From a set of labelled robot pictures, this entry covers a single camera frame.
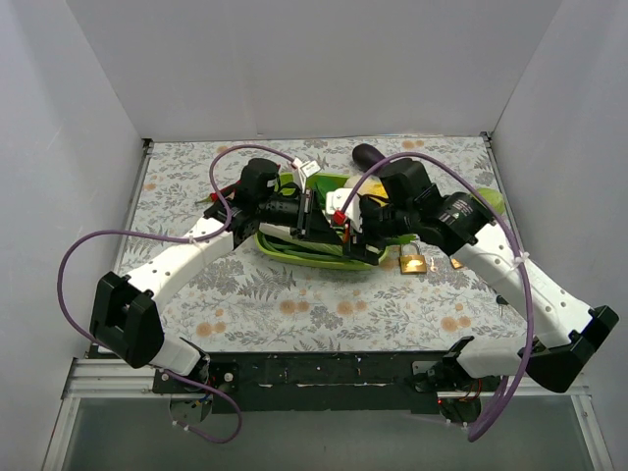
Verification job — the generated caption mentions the yellow leaf cabbage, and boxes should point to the yellow leaf cabbage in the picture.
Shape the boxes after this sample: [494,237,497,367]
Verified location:
[343,175,389,205]

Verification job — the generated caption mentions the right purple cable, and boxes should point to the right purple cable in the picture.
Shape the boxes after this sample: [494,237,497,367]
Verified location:
[340,151,534,443]

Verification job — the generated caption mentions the black key bunch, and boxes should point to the black key bunch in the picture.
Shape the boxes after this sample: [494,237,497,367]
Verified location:
[496,295,508,316]

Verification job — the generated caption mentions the red chili pepper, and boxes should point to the red chili pepper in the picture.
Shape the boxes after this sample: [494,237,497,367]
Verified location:
[195,182,238,205]

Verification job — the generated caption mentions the small brass padlock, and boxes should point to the small brass padlock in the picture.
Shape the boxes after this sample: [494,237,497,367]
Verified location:
[449,258,464,270]

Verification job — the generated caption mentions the round green cabbage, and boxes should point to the round green cabbage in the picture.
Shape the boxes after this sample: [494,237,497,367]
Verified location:
[477,187,505,215]

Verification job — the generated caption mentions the green oval tray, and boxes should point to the green oval tray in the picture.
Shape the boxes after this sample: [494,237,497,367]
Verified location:
[254,173,377,271]

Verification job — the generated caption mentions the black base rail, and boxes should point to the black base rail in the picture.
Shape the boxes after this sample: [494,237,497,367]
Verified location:
[151,342,501,416]

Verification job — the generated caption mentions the large brass padlock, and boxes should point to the large brass padlock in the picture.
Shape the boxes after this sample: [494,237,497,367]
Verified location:
[398,241,428,275]

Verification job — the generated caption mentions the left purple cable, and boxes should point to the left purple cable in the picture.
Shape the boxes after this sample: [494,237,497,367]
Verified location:
[56,144,306,445]

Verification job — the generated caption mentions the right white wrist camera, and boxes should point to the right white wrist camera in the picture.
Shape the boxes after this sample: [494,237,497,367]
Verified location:
[324,187,362,233]

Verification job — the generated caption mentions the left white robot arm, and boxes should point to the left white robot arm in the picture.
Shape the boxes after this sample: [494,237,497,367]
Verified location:
[89,158,338,393]

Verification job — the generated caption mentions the purple cable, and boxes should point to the purple cable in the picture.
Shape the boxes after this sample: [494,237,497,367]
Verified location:
[56,144,306,445]
[340,151,534,443]

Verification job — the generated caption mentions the green bok choy leaves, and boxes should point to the green bok choy leaves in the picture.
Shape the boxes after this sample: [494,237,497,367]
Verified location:
[314,176,345,194]

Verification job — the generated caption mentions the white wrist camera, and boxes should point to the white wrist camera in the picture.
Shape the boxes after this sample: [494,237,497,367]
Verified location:
[290,158,320,190]
[324,187,362,233]

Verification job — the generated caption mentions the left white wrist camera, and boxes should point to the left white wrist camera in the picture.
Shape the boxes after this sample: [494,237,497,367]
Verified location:
[290,158,320,190]

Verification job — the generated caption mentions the purple eggplant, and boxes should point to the purple eggplant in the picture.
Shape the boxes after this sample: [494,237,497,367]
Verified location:
[351,143,385,172]

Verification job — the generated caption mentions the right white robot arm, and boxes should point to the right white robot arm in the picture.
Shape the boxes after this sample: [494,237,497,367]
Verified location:
[326,158,618,393]

